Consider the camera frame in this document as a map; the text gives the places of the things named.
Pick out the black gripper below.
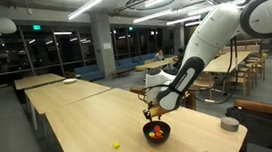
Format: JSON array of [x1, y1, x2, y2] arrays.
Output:
[[141, 108, 153, 124]]

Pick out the black bowl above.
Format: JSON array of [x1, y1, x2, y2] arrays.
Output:
[[141, 119, 172, 146]]

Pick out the yellow pouf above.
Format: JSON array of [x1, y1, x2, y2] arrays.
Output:
[[134, 64, 146, 73]]

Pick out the low wooden table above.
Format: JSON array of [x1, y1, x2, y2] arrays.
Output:
[[109, 67, 134, 79]]

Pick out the wooden table white legs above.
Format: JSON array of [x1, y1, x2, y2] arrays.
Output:
[[137, 57, 177, 74]]

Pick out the blue sofa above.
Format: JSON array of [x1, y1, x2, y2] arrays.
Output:
[[114, 52, 159, 72], [73, 63, 106, 84]]

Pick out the seated person light shirt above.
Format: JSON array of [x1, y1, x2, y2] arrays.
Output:
[[153, 48, 166, 62]]

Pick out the wooden chair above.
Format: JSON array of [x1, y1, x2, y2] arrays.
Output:
[[230, 64, 258, 99], [253, 52, 271, 82], [192, 71, 216, 99]]

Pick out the seated person dark clothes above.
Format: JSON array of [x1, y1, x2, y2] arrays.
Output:
[[172, 46, 190, 71]]

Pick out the grey cylinder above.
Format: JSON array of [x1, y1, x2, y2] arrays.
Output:
[[219, 114, 242, 134]]

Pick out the light wooden table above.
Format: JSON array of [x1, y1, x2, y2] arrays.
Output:
[[23, 76, 115, 133], [12, 71, 68, 106]]

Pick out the concrete column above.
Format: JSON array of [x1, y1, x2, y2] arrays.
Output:
[[89, 10, 118, 81]]

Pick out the white plate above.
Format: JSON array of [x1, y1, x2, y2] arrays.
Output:
[[62, 78, 78, 85]]

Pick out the long wooden table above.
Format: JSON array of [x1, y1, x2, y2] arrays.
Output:
[[201, 49, 254, 76]]

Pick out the brown leather chair back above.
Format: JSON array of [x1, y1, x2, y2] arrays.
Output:
[[233, 96, 272, 125]]

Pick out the grey bench sofa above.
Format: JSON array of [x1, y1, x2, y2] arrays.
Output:
[[0, 73, 52, 152]]

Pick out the white globe lamp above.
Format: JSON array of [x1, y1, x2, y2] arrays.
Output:
[[0, 15, 18, 36]]

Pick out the tan wrist camera mount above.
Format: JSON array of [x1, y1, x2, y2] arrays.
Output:
[[148, 103, 174, 119]]

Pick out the black ceiling ring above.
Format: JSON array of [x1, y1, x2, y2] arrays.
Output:
[[117, 0, 179, 14]]

